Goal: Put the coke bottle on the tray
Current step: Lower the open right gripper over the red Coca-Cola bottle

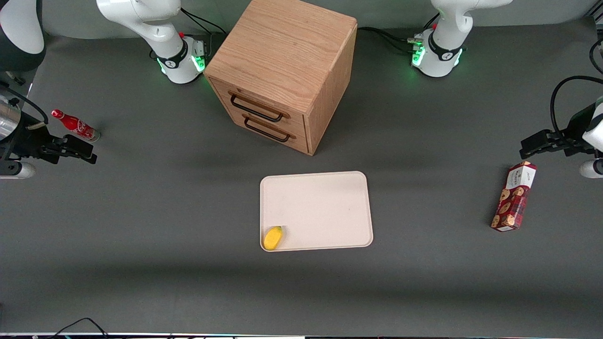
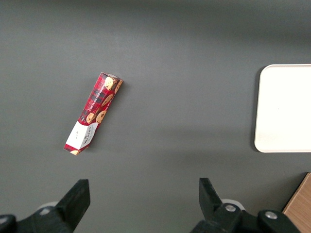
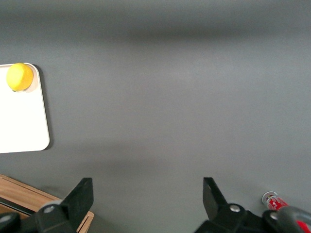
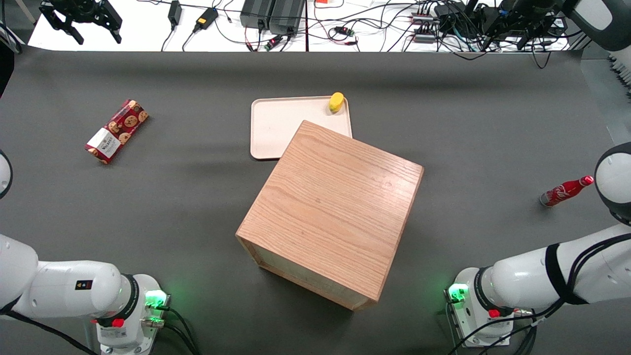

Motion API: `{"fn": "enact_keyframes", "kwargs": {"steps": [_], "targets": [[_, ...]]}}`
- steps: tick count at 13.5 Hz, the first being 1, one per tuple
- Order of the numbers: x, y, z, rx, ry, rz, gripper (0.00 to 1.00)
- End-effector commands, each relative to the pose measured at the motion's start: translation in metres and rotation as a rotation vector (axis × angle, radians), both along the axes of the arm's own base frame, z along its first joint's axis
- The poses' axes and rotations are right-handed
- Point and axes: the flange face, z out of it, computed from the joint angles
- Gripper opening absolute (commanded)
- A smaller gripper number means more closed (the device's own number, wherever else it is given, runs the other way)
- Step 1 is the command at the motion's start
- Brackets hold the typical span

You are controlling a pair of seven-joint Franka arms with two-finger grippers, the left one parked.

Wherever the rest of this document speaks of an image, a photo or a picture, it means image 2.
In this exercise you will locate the wooden drawer cabinet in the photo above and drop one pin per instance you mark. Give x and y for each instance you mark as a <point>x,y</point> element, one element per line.
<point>300,206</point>

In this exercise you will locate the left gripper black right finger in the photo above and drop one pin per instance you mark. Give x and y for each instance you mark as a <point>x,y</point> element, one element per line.
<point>211,206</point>

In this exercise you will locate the cream rectangular tray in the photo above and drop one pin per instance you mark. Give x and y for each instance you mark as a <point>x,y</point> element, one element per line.
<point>284,109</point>

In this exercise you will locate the red tartan cookie box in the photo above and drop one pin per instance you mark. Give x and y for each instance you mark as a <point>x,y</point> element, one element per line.
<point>97,106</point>

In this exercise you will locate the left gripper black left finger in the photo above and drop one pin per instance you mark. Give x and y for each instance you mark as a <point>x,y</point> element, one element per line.
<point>70,206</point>

